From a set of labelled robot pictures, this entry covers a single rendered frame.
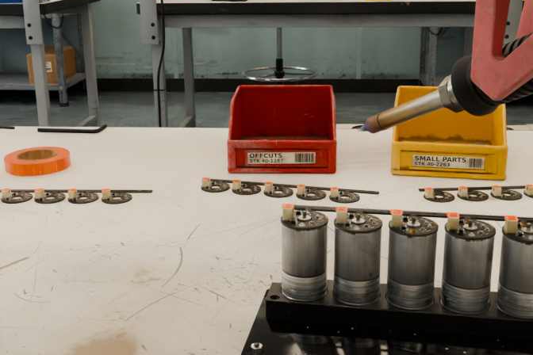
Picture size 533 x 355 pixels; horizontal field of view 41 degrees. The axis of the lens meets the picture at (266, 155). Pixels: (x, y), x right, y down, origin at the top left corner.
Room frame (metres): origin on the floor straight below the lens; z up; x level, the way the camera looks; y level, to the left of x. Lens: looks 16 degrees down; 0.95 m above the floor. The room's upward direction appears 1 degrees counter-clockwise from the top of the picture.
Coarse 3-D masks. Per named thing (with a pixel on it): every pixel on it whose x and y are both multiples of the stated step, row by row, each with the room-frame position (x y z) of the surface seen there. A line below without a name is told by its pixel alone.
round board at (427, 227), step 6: (402, 216) 0.35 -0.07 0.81; (408, 216) 0.35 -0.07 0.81; (390, 222) 0.34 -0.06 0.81; (420, 222) 0.34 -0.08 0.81; (426, 222) 0.34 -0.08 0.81; (432, 222) 0.34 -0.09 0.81; (390, 228) 0.34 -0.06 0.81; (396, 228) 0.34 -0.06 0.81; (402, 228) 0.33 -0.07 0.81; (408, 228) 0.34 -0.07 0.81; (414, 228) 0.34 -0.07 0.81; (420, 228) 0.34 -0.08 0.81; (426, 228) 0.34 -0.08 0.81; (432, 228) 0.34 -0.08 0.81; (438, 228) 0.34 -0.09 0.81; (402, 234) 0.33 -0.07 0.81; (408, 234) 0.33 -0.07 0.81; (414, 234) 0.33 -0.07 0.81; (420, 234) 0.33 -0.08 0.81; (426, 234) 0.33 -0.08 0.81; (432, 234) 0.33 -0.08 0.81
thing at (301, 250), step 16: (288, 240) 0.34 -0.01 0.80; (304, 240) 0.34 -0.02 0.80; (320, 240) 0.34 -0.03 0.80; (288, 256) 0.34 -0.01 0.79; (304, 256) 0.34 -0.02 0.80; (320, 256) 0.34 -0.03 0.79; (288, 272) 0.34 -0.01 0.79; (304, 272) 0.34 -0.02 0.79; (320, 272) 0.34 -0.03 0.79; (288, 288) 0.34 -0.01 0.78; (304, 288) 0.34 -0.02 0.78; (320, 288) 0.34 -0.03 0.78
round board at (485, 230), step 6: (462, 222) 0.34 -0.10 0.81; (474, 222) 0.34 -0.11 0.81; (480, 222) 0.34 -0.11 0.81; (444, 228) 0.34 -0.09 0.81; (462, 228) 0.33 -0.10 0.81; (480, 228) 0.33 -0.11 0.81; (486, 228) 0.33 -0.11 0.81; (492, 228) 0.33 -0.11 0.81; (450, 234) 0.33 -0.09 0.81; (456, 234) 0.33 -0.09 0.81; (462, 234) 0.33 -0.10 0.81; (474, 234) 0.33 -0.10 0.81; (480, 234) 0.33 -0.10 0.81; (486, 234) 0.33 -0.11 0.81; (492, 234) 0.33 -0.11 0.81
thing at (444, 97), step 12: (444, 84) 0.28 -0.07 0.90; (432, 96) 0.29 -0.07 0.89; (444, 96) 0.28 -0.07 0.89; (396, 108) 0.31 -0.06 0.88; (408, 108) 0.30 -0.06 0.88; (420, 108) 0.30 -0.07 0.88; (432, 108) 0.29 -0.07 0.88; (456, 108) 0.28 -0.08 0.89; (372, 120) 0.32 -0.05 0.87; (384, 120) 0.32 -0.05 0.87; (396, 120) 0.31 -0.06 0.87; (408, 120) 0.31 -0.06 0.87; (372, 132) 0.32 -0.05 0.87
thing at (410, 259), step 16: (416, 224) 0.34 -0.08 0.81; (400, 240) 0.33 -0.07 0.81; (416, 240) 0.33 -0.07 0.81; (432, 240) 0.33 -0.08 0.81; (400, 256) 0.33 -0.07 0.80; (416, 256) 0.33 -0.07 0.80; (432, 256) 0.33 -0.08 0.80; (400, 272) 0.33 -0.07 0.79; (416, 272) 0.33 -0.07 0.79; (432, 272) 0.33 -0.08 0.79; (400, 288) 0.33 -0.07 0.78; (416, 288) 0.33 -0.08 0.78; (432, 288) 0.33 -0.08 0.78; (400, 304) 0.33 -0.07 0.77; (416, 304) 0.33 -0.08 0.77
